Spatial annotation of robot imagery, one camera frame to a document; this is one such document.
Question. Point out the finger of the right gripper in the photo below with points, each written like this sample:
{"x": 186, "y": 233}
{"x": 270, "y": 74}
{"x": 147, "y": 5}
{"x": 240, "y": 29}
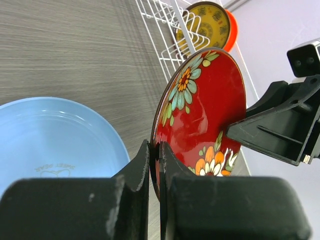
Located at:
{"x": 284, "y": 123}

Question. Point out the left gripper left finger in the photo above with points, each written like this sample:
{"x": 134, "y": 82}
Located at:
{"x": 113, "y": 208}

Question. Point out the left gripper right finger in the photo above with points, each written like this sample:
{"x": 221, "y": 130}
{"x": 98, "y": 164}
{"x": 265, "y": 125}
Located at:
{"x": 226, "y": 208}

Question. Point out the red floral plate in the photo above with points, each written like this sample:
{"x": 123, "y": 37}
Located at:
{"x": 204, "y": 96}

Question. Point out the light blue plate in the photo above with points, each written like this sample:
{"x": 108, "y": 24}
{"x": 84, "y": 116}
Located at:
{"x": 51, "y": 137}

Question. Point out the orange plate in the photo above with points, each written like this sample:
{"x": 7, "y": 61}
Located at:
{"x": 233, "y": 34}

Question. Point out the yellow patterned plate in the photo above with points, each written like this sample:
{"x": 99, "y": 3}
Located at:
{"x": 209, "y": 25}

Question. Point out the white wire dish rack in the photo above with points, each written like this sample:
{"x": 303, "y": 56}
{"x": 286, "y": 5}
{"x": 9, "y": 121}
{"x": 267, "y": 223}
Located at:
{"x": 173, "y": 31}

